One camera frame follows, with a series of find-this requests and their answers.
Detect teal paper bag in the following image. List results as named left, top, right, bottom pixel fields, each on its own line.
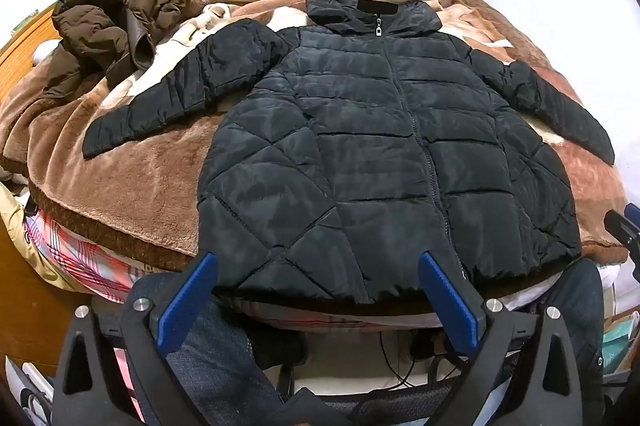
left=602, top=311, right=640, bottom=373

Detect person's left leg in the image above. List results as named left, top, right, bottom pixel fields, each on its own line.
left=125, top=276, right=307, bottom=426

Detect beige printed cloth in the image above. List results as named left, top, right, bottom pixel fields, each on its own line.
left=0, top=181, right=67, bottom=293

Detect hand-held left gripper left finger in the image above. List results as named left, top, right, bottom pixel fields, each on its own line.
left=50, top=251, right=220, bottom=426

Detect person's right leg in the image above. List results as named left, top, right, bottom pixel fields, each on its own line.
left=540, top=258, right=607, bottom=378

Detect plaid bed sheet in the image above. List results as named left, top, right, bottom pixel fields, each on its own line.
left=22, top=206, right=451, bottom=328

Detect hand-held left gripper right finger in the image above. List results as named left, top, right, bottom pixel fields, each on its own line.
left=419, top=251, right=600, bottom=426

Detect person's leg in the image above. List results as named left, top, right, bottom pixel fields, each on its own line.
left=125, top=276, right=307, bottom=426
left=540, top=258, right=607, bottom=378

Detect brown puffer jacket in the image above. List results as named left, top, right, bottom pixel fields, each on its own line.
left=42, top=0, right=187, bottom=97

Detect paw print fleece blanket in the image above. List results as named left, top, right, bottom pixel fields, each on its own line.
left=0, top=0, right=632, bottom=267

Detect black puffer jacket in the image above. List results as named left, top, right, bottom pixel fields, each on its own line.
left=82, top=0, right=616, bottom=307

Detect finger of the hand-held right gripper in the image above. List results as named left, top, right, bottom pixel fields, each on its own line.
left=603, top=208, right=640, bottom=257

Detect black floor cables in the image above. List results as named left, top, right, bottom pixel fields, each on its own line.
left=375, top=330, right=462, bottom=393

